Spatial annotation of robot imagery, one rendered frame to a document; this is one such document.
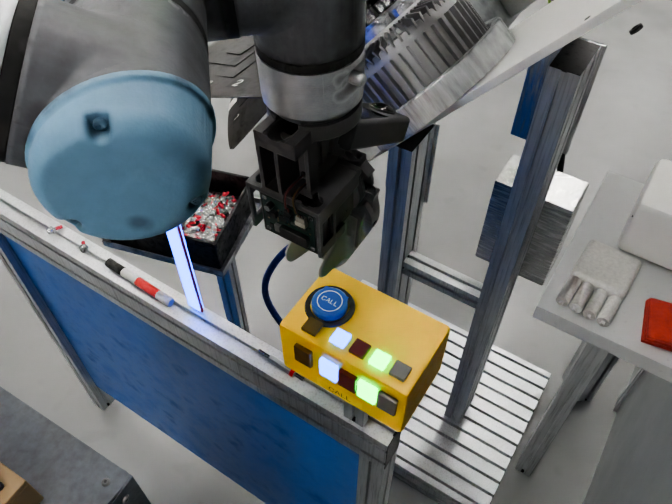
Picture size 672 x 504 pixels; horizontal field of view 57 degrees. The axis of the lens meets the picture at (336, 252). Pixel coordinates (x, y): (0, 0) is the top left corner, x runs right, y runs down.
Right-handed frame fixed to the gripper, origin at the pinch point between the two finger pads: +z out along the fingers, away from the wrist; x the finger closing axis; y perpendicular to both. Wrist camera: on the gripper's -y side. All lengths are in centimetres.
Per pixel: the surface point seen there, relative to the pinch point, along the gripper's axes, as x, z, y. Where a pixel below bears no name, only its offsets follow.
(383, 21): -17.4, -0.5, -39.1
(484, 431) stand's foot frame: 15, 109, -44
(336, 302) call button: 0.3, 7.7, 0.7
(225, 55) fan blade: -28.8, -2.7, -18.2
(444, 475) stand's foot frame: 11, 109, -28
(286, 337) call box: -2.9, 10.3, 6.0
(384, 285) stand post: -17, 66, -43
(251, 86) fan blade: -19.7, -4.8, -12.4
